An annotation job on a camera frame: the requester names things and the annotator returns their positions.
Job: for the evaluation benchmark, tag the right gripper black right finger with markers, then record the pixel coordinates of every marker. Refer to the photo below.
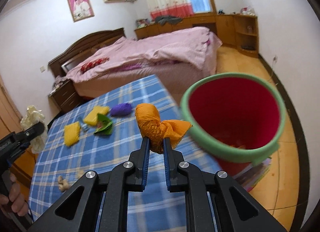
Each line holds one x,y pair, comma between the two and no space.
214,201

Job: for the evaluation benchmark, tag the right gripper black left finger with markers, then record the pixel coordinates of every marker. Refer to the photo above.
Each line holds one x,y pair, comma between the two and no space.
98,198

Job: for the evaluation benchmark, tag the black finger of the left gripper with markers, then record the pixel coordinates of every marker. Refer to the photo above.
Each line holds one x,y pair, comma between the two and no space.
30,134

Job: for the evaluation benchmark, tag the white tissue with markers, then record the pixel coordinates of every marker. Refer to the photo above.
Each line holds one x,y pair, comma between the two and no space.
32,117

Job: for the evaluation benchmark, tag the yellow foam net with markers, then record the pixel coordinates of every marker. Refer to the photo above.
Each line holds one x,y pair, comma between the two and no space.
92,118
71,133

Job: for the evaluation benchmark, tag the green snack wrapper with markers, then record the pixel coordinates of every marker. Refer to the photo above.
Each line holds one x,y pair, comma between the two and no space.
104,125

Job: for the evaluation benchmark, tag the purple bag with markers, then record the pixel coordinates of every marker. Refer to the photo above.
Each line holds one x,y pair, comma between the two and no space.
120,110

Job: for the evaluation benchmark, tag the red green trash bin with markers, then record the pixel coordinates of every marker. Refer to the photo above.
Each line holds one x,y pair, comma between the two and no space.
236,117

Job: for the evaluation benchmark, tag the person's left hand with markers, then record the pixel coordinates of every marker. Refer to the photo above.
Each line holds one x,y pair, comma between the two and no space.
19,205

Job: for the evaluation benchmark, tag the blue plaid tablecloth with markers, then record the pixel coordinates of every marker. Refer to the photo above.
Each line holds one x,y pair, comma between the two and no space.
155,209

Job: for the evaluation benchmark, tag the dark wooden nightstand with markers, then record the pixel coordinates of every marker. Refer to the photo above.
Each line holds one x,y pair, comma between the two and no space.
65,97

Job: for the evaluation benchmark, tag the peanut far left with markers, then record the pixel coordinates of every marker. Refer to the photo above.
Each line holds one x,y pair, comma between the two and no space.
63,184

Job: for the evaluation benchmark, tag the clutter on nightstand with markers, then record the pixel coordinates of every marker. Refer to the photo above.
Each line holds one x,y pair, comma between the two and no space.
58,82

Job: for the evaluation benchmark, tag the red floral pillow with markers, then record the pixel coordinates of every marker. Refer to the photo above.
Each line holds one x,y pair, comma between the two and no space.
92,64

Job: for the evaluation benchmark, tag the wooden bed with headboard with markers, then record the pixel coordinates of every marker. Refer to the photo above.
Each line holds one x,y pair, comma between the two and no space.
177,77

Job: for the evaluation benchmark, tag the framed wedding photo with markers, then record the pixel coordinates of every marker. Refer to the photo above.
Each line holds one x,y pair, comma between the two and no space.
80,9

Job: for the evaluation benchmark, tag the pink bed quilt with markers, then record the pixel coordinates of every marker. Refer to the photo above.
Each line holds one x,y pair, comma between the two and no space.
187,46

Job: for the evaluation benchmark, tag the framed pictures on cabinet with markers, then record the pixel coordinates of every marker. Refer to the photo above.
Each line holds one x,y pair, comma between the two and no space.
140,23

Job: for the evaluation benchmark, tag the dark clothes pile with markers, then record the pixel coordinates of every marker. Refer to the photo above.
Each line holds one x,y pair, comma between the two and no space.
172,20

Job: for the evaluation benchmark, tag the long wooden cabinet desk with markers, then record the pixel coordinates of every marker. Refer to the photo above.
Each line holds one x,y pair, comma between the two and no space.
234,30

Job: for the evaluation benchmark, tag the items on corner shelf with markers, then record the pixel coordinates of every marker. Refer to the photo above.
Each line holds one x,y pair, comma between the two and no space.
249,11

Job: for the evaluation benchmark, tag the wall light switch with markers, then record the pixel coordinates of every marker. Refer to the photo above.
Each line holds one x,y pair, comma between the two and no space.
42,69

